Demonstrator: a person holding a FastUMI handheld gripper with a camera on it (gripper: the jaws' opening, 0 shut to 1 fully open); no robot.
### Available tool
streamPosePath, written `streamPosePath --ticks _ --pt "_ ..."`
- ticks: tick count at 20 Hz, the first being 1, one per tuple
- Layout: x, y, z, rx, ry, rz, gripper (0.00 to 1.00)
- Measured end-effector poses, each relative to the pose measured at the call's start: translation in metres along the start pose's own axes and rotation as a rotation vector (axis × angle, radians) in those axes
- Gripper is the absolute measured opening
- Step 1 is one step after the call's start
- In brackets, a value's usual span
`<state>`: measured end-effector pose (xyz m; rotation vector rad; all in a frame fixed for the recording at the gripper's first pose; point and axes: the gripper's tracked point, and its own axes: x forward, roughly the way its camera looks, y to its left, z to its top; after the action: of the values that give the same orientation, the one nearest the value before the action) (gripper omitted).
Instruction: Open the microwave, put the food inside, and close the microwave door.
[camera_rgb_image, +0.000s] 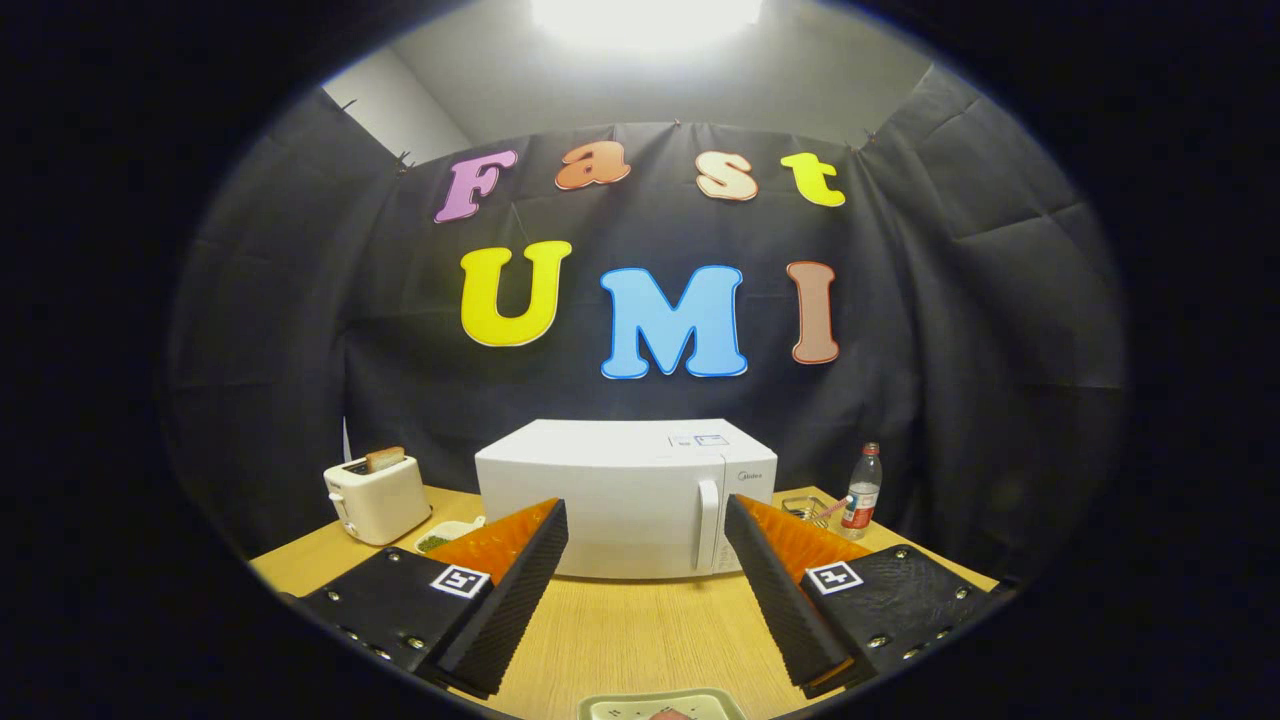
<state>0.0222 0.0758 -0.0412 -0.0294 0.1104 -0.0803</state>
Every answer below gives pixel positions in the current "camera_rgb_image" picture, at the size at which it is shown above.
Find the cream toaster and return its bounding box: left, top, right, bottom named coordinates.
left=323, top=452, right=433, bottom=546

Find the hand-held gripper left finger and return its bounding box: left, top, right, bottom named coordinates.
left=300, top=497, right=569, bottom=699

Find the clear water bottle red label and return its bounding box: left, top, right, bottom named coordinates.
left=840, top=442, right=883, bottom=541

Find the ceiling light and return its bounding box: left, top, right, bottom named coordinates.
left=530, top=0, right=766, bottom=51

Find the wire mesh holder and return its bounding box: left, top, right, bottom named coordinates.
left=780, top=495, right=846, bottom=529

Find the white divided dish of beans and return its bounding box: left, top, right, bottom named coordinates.
left=414, top=516, right=488, bottom=554

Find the cream square plate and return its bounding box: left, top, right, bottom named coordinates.
left=578, top=688, right=749, bottom=720

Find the white microwave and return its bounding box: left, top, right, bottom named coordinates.
left=475, top=418, right=779, bottom=581

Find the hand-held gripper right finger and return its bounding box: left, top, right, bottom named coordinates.
left=724, top=493, right=1001, bottom=699

